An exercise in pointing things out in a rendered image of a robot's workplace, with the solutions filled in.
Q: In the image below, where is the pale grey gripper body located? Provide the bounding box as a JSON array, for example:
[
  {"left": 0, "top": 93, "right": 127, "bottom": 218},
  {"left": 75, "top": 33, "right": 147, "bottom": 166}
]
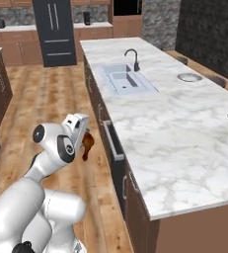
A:
[{"left": 71, "top": 113, "right": 91, "bottom": 148}]

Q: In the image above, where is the silver cupboard door handle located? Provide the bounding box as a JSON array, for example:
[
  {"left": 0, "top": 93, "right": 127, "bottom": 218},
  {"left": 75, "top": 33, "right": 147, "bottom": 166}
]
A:
[
  {"left": 86, "top": 74, "right": 93, "bottom": 94},
  {"left": 121, "top": 174, "right": 129, "bottom": 201}
]

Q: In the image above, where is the brown island cupboard door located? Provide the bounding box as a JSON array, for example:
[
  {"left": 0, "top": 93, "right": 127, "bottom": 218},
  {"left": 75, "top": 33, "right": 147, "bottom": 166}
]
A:
[
  {"left": 83, "top": 58, "right": 104, "bottom": 124},
  {"left": 123, "top": 161, "right": 153, "bottom": 253}
]

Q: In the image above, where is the white inset sink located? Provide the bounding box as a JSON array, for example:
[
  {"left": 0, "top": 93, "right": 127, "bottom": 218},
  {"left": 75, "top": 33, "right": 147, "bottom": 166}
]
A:
[{"left": 100, "top": 62, "right": 160, "bottom": 98}]

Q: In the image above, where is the brown wall cupboard run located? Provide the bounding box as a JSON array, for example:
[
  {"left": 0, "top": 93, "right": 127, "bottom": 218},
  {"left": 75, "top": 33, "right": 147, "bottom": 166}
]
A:
[
  {"left": 71, "top": 0, "right": 113, "bottom": 6},
  {"left": 0, "top": 0, "right": 34, "bottom": 9}
]

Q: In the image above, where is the dark curved tap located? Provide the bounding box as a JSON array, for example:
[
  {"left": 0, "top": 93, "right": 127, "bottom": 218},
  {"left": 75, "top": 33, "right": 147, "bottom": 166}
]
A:
[{"left": 123, "top": 47, "right": 141, "bottom": 73}]

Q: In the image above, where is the brown chicken drumstick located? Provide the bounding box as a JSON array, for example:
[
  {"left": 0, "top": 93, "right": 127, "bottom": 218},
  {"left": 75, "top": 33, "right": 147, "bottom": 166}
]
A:
[{"left": 81, "top": 132, "right": 96, "bottom": 162}]

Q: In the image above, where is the dark dishwasher front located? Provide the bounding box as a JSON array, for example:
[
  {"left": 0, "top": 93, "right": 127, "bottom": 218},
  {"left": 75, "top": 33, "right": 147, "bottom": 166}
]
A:
[{"left": 99, "top": 112, "right": 127, "bottom": 211}]

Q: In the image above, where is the dark grey fridge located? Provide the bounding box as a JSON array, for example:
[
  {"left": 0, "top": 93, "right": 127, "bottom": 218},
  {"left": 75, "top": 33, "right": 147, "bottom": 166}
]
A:
[{"left": 32, "top": 0, "right": 78, "bottom": 68}]

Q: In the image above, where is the dark round stool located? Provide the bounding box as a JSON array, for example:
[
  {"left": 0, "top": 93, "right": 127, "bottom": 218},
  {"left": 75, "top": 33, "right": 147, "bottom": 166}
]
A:
[
  {"left": 174, "top": 55, "right": 190, "bottom": 66},
  {"left": 207, "top": 75, "right": 228, "bottom": 89}
]

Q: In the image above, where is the silver dishwasher handle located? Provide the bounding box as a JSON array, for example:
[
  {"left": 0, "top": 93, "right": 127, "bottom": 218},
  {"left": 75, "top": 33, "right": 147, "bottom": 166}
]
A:
[{"left": 102, "top": 120, "right": 125, "bottom": 162}]

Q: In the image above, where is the black coffee machine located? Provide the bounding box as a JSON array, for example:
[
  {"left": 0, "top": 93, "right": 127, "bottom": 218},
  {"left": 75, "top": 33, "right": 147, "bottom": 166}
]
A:
[{"left": 82, "top": 11, "right": 92, "bottom": 27}]

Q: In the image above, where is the built-in black wall oven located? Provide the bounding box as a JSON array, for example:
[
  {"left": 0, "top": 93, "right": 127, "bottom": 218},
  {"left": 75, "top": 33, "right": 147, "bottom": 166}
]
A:
[{"left": 111, "top": 0, "right": 144, "bottom": 39}]

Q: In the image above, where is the brown base cupboard run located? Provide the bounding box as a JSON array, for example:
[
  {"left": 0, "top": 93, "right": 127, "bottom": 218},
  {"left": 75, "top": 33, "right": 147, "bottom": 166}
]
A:
[
  {"left": 73, "top": 22, "right": 114, "bottom": 62},
  {"left": 0, "top": 25, "right": 44, "bottom": 67}
]

